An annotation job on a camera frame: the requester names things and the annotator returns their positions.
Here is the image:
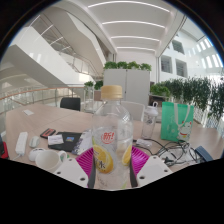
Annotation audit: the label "clear lemon drink bottle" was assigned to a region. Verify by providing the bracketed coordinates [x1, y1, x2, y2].
[91, 84, 134, 191]

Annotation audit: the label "tangled black cables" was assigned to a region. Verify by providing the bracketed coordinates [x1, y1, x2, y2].
[133, 138, 201, 167]

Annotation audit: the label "black and red box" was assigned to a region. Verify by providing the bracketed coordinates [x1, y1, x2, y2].
[39, 127, 57, 140]

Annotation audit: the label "dark blue phone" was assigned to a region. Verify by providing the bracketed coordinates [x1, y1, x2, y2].
[194, 145, 214, 163]

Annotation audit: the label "small white card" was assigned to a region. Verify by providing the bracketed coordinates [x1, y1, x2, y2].
[47, 134, 65, 146]

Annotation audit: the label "white power strip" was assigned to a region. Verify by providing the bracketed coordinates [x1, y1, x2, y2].
[14, 131, 29, 157]

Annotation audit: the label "green tote bag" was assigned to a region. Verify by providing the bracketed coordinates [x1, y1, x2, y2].
[160, 101, 195, 143]

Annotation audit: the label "white ceramic mug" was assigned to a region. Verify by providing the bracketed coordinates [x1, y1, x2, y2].
[34, 149, 69, 174]

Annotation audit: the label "black notebook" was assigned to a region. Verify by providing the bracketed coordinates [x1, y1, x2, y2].
[47, 131, 83, 153]

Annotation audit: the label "low planter with greenery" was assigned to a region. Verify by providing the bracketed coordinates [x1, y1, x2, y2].
[83, 79, 104, 101]

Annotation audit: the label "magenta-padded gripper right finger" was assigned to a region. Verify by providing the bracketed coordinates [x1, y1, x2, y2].
[128, 145, 174, 189]

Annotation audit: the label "green hedge row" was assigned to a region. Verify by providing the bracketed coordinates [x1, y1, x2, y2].
[149, 76, 224, 123]

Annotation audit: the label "ceiling light strips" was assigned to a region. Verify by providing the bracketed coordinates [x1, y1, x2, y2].
[87, 0, 171, 53]

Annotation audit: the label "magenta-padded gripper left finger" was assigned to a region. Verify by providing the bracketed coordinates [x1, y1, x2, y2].
[52, 147, 98, 190]

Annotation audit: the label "small clear plastic packet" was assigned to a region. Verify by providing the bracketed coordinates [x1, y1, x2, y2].
[134, 138, 154, 149]

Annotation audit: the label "white computer mouse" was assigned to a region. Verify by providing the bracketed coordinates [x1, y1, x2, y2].
[27, 147, 46, 163]

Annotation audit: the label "red office chair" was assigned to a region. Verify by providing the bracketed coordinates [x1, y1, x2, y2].
[0, 133, 10, 160]

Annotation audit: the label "black office chair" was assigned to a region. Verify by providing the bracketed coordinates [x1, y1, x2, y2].
[59, 97, 81, 112]

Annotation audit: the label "white cabinet with plants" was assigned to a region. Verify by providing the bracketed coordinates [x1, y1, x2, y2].
[103, 60, 153, 107]

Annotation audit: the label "clear shaker bottle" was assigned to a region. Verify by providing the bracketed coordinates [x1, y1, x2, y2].
[141, 101, 159, 140]

